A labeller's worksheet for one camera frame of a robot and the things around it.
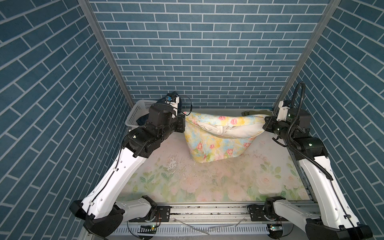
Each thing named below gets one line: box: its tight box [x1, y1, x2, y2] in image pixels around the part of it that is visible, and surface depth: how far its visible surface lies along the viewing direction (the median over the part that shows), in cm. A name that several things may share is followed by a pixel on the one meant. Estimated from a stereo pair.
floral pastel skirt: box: [184, 112, 270, 164], surface depth 78 cm
